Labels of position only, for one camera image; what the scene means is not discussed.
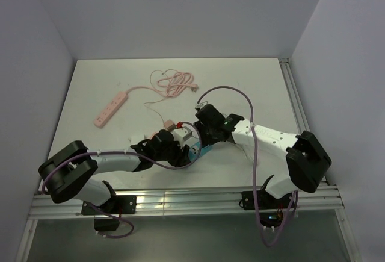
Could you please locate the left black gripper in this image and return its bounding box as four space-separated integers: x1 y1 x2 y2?
154 136 190 168

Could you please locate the teal power strip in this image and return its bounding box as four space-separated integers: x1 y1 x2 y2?
188 142 212 161

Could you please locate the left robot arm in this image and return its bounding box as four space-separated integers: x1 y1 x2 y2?
38 127 193 213

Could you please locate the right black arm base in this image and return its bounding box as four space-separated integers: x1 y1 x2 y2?
238 190 298 227

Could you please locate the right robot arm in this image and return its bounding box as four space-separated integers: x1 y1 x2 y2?
194 104 332 208

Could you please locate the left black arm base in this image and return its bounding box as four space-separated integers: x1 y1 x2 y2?
81 195 137 239

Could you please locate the brown pink charger plug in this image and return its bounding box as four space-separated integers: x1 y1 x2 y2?
164 119 176 131

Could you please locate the pink power strip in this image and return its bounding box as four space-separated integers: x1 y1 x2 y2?
93 92 128 128

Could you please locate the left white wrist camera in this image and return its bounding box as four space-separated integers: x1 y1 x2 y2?
171 126 193 148

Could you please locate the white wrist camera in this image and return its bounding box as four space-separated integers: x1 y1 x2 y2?
171 126 193 148
194 101 208 111

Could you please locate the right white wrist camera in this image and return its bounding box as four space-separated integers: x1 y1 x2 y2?
194 101 208 111

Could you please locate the aluminium front rail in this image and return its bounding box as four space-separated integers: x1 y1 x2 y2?
27 184 344 220

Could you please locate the pink power strip cord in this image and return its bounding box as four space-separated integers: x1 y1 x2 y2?
126 72 200 98

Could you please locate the thin pink charging cable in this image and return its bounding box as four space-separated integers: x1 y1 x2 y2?
143 69 169 124

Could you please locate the aluminium side rail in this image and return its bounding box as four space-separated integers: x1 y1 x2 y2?
278 58 310 132

